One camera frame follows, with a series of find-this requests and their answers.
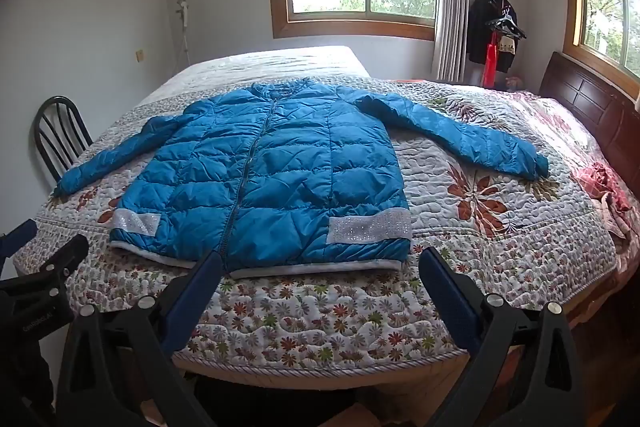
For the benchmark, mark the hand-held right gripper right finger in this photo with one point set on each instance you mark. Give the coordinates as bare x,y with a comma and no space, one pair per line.
450,302

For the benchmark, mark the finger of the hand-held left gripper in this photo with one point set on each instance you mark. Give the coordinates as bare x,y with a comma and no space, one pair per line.
65,257
17,238

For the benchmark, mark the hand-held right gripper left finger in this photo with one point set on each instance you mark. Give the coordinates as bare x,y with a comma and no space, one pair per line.
192,302

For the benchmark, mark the blue puffer jacket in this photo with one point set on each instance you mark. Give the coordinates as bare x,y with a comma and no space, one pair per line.
280,167

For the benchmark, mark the dark hanging clothes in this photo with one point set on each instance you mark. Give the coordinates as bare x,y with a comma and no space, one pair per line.
477,32

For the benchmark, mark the black clothes hangers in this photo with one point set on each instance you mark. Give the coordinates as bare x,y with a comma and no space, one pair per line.
510,27

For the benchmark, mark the floral quilted bedspread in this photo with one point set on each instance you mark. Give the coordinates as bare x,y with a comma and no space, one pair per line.
475,227

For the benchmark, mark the black metal chair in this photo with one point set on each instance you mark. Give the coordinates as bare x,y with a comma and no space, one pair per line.
60,132

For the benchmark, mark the pink floral cloth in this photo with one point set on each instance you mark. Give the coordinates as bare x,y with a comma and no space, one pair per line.
610,202

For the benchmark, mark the red hanging cloth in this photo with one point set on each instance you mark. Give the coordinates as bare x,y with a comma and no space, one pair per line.
490,62

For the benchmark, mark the dark wooden headboard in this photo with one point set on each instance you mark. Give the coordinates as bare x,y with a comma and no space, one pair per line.
590,102

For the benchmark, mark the narrow wooden frame window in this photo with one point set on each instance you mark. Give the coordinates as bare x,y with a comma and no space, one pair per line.
575,7

